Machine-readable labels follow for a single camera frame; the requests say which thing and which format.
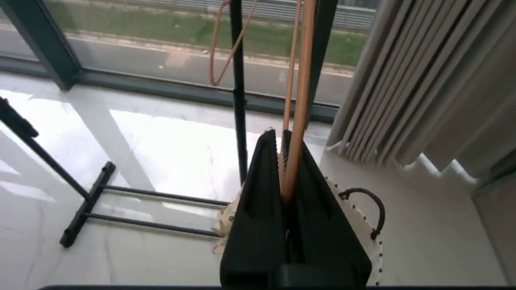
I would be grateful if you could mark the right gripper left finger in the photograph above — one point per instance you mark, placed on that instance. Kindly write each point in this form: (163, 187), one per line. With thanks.
(254, 233)

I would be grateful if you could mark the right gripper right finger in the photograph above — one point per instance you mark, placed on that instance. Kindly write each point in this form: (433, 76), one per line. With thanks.
(326, 241)

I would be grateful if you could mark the white laundry basket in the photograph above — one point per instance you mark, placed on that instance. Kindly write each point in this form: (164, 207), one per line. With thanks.
(363, 229)

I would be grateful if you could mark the black clothes rack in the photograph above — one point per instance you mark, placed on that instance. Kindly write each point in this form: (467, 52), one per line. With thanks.
(238, 121)

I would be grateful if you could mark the beige curtain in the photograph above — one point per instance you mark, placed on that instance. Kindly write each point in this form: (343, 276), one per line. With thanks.
(423, 80)

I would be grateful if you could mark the window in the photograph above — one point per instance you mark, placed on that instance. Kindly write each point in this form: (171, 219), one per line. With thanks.
(121, 48)

